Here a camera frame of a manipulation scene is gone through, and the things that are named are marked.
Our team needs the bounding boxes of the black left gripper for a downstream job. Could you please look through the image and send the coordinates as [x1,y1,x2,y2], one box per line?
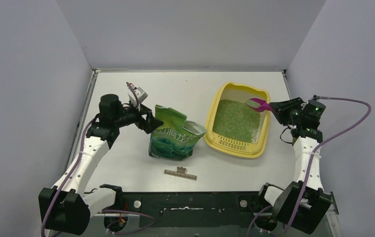
[113,101,163,133]

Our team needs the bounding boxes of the magenta plastic scoop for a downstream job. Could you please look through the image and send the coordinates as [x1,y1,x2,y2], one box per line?
[245,98,273,113]

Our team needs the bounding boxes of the green cat litter bag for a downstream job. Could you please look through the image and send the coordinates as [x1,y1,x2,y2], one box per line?
[149,105,207,161]

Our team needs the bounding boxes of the yellow litter box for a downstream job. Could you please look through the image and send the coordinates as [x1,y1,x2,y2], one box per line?
[204,82,271,159]

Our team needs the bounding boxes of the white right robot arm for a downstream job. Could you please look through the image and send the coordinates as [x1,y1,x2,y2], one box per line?
[256,97,332,234]

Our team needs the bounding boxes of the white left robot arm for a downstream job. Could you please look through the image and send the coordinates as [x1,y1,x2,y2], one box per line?
[38,94,163,236]

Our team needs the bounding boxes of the green litter granules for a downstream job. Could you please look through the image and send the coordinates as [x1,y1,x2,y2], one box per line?
[213,100,261,143]

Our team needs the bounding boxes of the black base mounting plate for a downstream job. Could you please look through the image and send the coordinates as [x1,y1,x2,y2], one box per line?
[109,191,269,228]

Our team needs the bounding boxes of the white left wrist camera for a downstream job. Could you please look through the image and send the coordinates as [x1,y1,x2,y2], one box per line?
[128,87,148,107]

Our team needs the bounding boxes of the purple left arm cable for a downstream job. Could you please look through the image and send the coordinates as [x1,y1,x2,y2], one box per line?
[40,81,157,237]

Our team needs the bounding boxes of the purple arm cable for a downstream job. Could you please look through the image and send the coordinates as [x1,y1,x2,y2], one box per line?
[246,95,372,237]
[40,81,157,237]

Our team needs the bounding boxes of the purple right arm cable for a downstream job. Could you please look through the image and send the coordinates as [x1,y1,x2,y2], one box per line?
[246,95,372,237]

